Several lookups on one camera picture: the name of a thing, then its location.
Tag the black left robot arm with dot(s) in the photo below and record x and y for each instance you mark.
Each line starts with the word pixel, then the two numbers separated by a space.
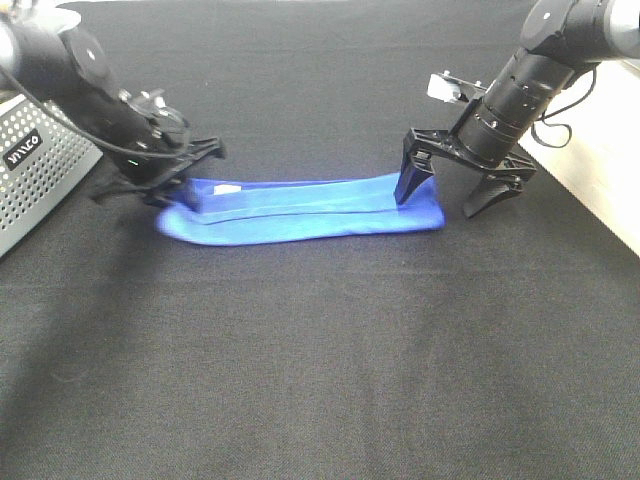
pixel 47 56

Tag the blue microfiber towel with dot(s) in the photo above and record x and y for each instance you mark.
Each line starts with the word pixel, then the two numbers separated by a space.
pixel 251 213

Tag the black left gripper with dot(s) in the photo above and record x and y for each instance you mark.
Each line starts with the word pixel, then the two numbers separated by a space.
pixel 160 178

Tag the grey perforated laundry basket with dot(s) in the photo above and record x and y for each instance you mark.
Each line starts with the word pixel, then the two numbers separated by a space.
pixel 42 161

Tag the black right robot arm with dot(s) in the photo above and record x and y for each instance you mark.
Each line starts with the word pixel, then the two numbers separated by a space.
pixel 559 42

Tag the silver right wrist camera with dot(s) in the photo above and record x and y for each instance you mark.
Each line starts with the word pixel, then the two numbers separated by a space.
pixel 449 89

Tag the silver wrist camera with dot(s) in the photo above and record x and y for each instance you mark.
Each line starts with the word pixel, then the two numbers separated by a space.
pixel 150 104
pixel 449 89

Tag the white plastic storage box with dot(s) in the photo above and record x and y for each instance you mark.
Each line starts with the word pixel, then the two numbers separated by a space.
pixel 592 149

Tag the black table cloth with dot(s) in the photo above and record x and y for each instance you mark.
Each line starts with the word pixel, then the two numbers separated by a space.
pixel 500 347

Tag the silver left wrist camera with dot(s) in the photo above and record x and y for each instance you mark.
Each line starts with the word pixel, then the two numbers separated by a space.
pixel 150 104

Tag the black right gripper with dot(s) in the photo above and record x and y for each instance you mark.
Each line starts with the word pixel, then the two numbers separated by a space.
pixel 501 180

